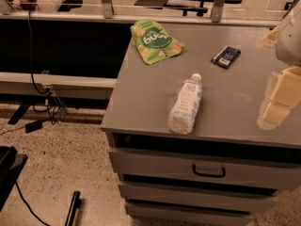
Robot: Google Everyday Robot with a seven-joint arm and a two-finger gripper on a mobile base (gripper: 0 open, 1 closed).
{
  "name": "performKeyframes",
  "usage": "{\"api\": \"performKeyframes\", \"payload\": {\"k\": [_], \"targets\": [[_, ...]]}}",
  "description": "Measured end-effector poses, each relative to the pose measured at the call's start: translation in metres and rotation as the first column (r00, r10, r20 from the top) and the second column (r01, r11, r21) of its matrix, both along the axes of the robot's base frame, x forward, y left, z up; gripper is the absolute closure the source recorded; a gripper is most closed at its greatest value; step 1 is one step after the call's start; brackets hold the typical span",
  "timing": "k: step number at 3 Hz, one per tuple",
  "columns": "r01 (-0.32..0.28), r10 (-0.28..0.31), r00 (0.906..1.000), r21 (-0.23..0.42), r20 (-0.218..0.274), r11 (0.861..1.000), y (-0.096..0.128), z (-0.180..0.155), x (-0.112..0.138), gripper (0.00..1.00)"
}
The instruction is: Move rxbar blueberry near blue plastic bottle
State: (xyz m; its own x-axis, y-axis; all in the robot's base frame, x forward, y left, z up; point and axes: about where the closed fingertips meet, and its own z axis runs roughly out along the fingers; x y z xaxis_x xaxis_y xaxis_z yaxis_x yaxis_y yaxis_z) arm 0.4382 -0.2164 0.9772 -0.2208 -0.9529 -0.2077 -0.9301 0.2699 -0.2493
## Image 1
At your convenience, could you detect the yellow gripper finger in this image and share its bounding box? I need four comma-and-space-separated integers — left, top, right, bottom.
257, 66, 301, 130
260, 26, 279, 47

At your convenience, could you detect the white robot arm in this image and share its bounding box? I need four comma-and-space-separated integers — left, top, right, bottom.
257, 1, 301, 130

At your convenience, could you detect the clear plastic water bottle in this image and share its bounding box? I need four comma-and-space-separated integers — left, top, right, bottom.
167, 73, 202, 135

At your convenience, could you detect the grey drawer cabinet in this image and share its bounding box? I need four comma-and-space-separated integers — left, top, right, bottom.
102, 24, 301, 226

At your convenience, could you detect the green snack pouch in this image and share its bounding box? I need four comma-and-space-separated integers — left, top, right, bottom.
131, 19, 185, 65

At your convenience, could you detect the black metal floor bar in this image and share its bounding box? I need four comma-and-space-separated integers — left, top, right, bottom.
65, 190, 81, 226

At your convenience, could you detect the black power adapter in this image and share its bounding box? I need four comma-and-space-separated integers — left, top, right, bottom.
25, 120, 42, 133

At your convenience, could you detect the grey metal railing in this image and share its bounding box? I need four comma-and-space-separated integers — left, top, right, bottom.
1, 0, 293, 24

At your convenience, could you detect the black chair base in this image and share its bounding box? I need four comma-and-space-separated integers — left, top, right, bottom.
0, 146, 27, 211

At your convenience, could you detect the black drawer handle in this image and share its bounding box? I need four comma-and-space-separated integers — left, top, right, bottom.
192, 165, 226, 178

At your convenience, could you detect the black hanging power cable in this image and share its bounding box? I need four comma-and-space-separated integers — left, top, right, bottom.
26, 10, 69, 125

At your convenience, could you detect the black floor cable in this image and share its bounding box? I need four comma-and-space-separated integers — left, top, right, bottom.
14, 181, 51, 226

